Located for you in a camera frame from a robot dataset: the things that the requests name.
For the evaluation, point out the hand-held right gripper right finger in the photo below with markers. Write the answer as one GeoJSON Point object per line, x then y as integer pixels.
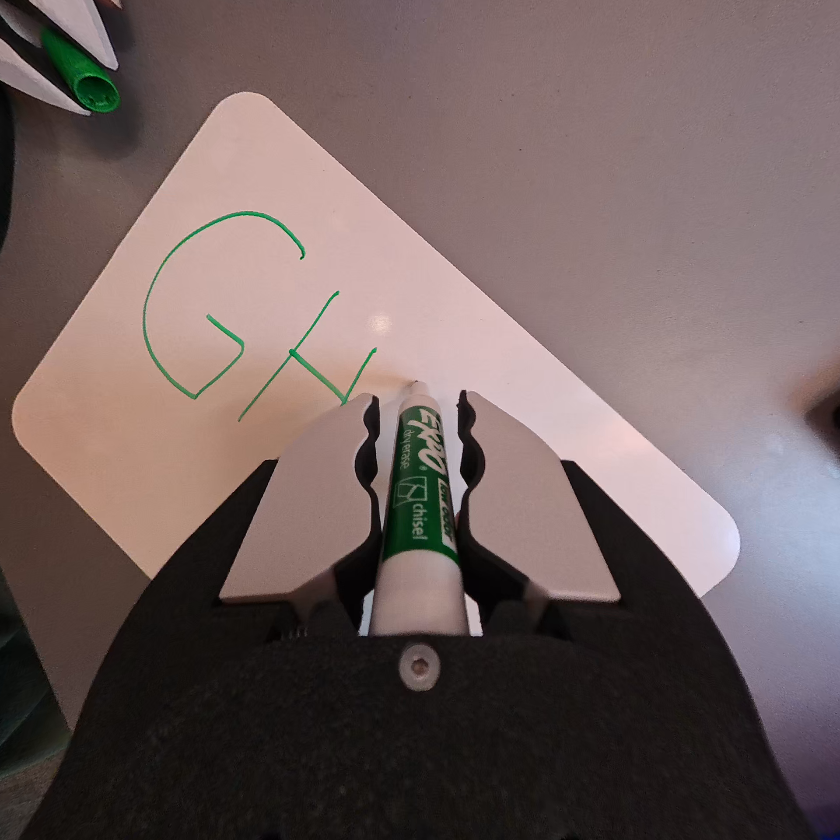
{"type": "Point", "coordinates": [538, 525]}

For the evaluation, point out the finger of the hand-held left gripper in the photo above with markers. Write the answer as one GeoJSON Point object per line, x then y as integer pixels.
{"type": "Point", "coordinates": [33, 75]}
{"type": "Point", "coordinates": [85, 26]}

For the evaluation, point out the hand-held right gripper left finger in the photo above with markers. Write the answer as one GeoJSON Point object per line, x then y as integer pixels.
{"type": "Point", "coordinates": [302, 525]}

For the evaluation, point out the green marker cap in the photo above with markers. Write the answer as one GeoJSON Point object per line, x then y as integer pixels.
{"type": "Point", "coordinates": [85, 79]}

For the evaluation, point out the green dry erase marker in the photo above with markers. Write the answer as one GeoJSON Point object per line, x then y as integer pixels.
{"type": "Point", "coordinates": [420, 512]}

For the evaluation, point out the white whiteboard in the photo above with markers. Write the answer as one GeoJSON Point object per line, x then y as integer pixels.
{"type": "Point", "coordinates": [459, 295]}

